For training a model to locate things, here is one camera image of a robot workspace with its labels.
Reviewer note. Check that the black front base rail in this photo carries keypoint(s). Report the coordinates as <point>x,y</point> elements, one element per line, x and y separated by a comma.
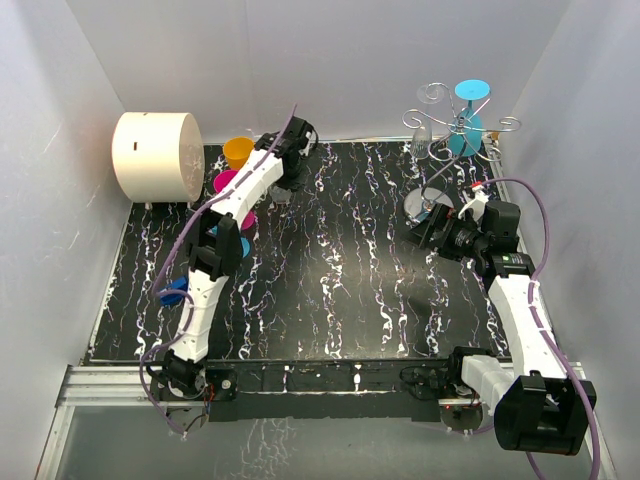
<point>420,390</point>

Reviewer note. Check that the white cylindrical container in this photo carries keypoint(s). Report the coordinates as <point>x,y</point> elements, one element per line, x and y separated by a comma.
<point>158,157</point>

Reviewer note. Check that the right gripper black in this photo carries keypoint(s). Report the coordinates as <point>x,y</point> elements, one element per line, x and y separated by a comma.
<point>440,218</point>

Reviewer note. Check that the blue wine glass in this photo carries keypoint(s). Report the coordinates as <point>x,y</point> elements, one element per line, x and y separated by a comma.
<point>466,140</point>
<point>246,246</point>

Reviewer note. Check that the blue wine glass front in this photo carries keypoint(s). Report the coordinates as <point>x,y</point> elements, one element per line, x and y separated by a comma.
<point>246,246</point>

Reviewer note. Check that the pink plastic wine glass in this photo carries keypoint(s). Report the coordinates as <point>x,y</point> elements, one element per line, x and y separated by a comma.
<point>221,181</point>

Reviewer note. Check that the yellow plastic wine glass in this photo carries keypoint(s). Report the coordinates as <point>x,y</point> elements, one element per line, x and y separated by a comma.
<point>237,151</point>

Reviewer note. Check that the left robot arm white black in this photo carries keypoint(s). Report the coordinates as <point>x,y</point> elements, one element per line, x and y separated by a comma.
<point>209,250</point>

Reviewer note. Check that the clear glass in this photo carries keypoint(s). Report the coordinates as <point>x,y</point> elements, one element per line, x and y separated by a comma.
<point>421,140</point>
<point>280,195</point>

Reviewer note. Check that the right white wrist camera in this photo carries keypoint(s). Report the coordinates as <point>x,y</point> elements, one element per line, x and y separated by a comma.
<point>475,204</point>

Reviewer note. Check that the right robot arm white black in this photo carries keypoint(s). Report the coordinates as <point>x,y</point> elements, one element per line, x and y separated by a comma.
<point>535,405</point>

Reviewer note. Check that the blue black clip tool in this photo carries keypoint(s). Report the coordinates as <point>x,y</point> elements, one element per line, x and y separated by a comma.
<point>174,292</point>

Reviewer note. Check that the silver wire glass rack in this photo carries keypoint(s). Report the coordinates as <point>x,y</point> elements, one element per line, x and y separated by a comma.
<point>419,202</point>

